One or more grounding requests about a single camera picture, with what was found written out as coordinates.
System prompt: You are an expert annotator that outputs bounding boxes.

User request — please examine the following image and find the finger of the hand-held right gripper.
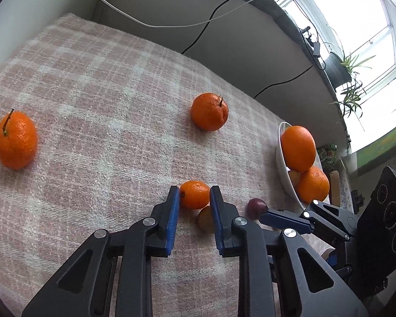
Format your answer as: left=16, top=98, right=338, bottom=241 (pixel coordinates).
left=328, top=250, right=353, bottom=273
left=259, top=199, right=358, bottom=239

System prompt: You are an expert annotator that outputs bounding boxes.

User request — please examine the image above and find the grey windowsill cover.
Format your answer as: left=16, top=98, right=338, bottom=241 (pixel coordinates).
left=214, top=0, right=350, bottom=146

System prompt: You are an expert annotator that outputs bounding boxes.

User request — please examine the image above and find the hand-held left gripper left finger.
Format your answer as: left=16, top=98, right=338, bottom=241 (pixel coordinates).
left=21, top=186, right=181, bottom=317

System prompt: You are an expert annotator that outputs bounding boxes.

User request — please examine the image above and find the small orange-brown round fruit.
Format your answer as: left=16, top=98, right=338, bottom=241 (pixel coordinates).
left=180, top=180, right=211, bottom=210

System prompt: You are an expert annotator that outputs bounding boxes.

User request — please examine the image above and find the brown cardboard box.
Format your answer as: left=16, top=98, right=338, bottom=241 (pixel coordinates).
left=328, top=170, right=340, bottom=205

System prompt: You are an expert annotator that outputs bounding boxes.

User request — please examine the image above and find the potted spider plant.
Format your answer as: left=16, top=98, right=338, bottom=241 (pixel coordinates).
left=323, top=26, right=377, bottom=119

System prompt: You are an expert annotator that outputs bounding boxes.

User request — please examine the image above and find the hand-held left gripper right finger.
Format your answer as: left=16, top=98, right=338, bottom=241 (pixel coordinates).
left=209, top=186, right=370, bottom=317

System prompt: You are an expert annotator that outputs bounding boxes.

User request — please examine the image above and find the large oblong orange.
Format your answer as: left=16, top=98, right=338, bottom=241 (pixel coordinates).
left=280, top=125, right=317, bottom=173

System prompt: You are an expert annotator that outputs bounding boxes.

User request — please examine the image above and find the white cable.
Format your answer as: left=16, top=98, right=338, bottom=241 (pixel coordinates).
left=77, top=0, right=269, bottom=29

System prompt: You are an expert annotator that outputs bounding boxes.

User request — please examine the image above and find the black cable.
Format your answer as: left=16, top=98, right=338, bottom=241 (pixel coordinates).
left=181, top=0, right=253, bottom=55
left=253, top=63, right=317, bottom=99

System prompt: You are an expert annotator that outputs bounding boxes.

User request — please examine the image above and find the pink checkered tablecloth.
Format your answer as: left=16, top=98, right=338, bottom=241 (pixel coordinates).
left=0, top=12, right=350, bottom=317

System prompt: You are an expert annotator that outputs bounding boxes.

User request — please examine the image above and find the mandarin with long stem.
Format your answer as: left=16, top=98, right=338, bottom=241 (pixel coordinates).
left=0, top=108, right=38, bottom=171

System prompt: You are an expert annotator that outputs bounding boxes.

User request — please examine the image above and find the large round orange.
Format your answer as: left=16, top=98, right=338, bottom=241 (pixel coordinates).
left=297, top=166, right=331, bottom=204

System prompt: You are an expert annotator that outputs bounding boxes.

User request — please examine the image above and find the white floral plate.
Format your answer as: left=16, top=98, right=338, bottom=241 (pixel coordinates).
left=275, top=122, right=329, bottom=210

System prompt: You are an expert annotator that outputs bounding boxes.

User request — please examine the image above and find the mandarin with short stem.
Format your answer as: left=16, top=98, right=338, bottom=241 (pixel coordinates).
left=190, top=93, right=229, bottom=132

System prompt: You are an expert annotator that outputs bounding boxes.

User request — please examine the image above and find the green yellow wall picture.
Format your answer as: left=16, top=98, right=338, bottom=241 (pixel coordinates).
left=355, top=117, right=396, bottom=175

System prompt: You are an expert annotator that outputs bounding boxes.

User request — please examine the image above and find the green snack packet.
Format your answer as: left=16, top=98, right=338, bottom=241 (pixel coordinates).
left=317, top=143, right=338, bottom=169

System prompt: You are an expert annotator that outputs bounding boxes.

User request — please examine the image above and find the small yellow-brown round fruit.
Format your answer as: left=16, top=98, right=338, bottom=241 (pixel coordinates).
left=197, top=205, right=216, bottom=231

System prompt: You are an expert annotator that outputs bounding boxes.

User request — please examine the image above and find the small dark red fruit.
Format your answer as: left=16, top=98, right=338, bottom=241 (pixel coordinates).
left=247, top=198, right=269, bottom=220

